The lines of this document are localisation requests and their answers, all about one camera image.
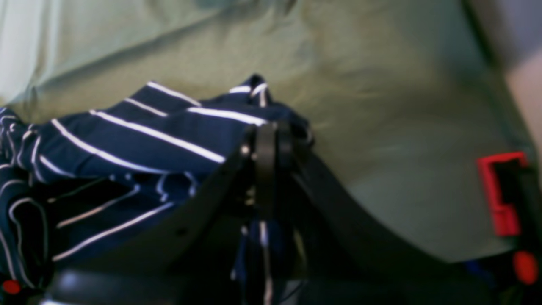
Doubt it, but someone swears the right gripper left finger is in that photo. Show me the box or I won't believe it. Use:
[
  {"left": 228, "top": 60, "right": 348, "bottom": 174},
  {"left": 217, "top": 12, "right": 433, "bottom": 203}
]
[{"left": 42, "top": 124, "right": 276, "bottom": 305}]

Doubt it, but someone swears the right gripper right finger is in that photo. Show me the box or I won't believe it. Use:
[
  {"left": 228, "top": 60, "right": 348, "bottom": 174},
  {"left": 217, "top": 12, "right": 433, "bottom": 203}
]
[{"left": 275, "top": 123, "right": 492, "bottom": 305}]

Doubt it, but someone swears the navy white striped T-shirt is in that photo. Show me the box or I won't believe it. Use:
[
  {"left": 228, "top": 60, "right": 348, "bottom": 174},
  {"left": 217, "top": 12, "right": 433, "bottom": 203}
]
[{"left": 1, "top": 75, "right": 313, "bottom": 305}]

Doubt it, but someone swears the light green table cloth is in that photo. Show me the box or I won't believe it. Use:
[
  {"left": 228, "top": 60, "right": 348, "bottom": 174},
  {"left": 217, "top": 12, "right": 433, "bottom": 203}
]
[{"left": 1, "top": 0, "right": 536, "bottom": 262}]

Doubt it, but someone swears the blue orange bar clamp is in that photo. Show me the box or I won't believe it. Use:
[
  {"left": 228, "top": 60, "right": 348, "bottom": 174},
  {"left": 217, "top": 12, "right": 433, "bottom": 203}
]
[{"left": 463, "top": 151, "right": 541, "bottom": 305}]

